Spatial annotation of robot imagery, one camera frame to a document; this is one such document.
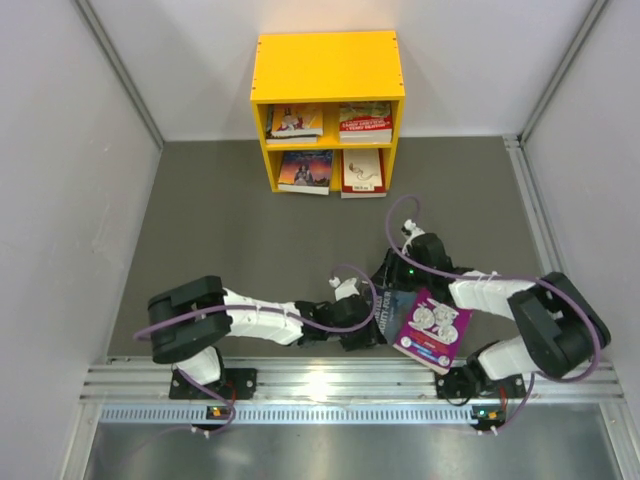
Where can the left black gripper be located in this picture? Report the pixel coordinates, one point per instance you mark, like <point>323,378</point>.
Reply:
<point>368,335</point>

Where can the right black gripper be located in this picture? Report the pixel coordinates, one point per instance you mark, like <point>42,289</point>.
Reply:
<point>388,278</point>

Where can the dark blue Nineteen Eighty-Four book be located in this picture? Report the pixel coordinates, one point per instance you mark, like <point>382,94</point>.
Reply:
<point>391,311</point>

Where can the purple 117-Storey Treehouse book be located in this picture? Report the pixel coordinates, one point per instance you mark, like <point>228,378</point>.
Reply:
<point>432,332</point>

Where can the cream red-edged book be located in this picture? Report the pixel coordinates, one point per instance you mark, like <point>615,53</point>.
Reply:
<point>362,174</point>

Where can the blue Jane Eyre book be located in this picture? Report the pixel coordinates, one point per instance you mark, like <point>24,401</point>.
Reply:
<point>306,171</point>

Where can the red 13-Storey Treehouse book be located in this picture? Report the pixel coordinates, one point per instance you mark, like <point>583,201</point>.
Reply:
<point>368,116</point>

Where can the Roald Dahl Charlie book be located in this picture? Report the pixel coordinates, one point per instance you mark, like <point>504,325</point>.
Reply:
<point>288,120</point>

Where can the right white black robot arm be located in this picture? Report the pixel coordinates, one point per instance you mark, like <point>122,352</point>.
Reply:
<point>557,328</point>

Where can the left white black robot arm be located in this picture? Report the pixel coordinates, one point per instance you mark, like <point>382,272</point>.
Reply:
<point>186,322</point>

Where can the black treehouse book in shelf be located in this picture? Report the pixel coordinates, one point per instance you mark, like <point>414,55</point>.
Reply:
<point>305,139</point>

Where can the yellow wooden shelf cabinet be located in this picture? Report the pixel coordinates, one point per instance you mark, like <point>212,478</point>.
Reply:
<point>328,68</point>

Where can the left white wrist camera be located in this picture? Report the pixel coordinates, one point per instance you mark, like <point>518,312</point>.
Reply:
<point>344,288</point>

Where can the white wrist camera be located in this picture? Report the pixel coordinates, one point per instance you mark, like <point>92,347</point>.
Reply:
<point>410,231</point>
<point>344,288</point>

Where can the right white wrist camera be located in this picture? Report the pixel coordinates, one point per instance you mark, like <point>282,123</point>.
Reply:
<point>410,231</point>

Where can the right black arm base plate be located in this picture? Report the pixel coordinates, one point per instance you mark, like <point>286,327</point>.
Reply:
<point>460,385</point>

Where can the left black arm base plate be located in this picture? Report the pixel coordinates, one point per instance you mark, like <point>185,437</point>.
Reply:
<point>235,384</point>

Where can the aluminium mounting rail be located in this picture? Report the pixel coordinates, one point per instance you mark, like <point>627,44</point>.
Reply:
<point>326,381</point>

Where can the slotted cable duct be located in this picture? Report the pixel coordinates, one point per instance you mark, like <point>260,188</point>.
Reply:
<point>263,414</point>

